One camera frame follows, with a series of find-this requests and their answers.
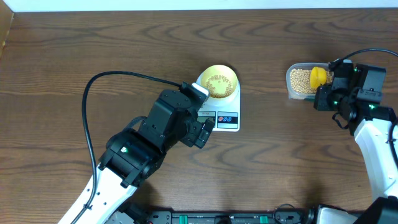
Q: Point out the pale yellow bowl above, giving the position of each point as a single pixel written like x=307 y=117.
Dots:
x=219 y=70

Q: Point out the pile of soybeans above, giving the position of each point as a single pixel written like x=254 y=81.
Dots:
x=300 y=80

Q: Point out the soybeans in yellow bowl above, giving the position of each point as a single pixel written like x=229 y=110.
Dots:
x=219 y=86

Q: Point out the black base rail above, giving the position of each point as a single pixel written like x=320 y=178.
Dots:
x=285 y=213

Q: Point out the white digital kitchen scale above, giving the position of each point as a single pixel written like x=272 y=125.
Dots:
x=225 y=111

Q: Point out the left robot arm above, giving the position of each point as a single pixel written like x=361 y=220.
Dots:
x=132 y=156

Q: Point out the clear plastic container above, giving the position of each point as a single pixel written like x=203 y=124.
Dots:
x=296 y=95

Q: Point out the yellow measuring scoop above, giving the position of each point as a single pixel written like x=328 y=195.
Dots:
x=318 y=76

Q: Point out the wooden panel at left edge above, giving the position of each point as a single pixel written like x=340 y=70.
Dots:
x=6 y=18

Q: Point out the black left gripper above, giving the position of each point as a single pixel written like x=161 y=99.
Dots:
x=201 y=133

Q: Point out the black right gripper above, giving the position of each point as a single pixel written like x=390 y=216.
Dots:
x=321 y=103

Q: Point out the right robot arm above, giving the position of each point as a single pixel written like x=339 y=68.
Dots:
x=355 y=95

